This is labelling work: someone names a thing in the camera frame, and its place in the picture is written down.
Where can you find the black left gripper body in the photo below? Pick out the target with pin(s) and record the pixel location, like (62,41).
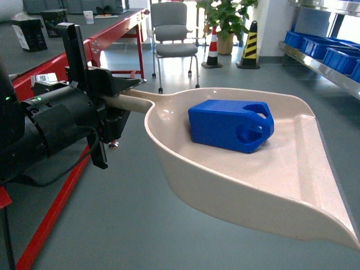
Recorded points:
(86,81)

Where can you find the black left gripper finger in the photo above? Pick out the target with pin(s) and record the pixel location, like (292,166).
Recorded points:
(119,84)
(112,124)

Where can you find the blue plastic part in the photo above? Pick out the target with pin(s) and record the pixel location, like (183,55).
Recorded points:
(231,124)

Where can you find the beige plastic dustpan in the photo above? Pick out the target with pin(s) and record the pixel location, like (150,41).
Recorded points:
(286,187)

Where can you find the red tape on arm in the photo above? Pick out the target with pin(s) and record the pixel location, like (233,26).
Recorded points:
(5,199)

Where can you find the steel shelf rack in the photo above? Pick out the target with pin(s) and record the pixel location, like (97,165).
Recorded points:
(342,8)

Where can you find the red framed work table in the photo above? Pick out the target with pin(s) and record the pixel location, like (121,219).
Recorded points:
(70,84)

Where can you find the grey office chair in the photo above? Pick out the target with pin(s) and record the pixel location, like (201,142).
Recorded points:
(168,33)

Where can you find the black box with label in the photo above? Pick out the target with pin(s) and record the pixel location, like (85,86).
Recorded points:
(29,33)

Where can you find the red white traffic cone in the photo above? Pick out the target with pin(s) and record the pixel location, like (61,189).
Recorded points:
(212,59)

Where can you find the green potted plant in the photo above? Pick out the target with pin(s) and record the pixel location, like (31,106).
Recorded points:
(227,18)

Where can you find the yellow black traffic cone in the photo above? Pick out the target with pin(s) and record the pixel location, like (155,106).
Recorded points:
(249,55)

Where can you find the blue storage bin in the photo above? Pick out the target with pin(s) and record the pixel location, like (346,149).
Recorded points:
(341,60)
(295,40)
(316,48)
(355,75)

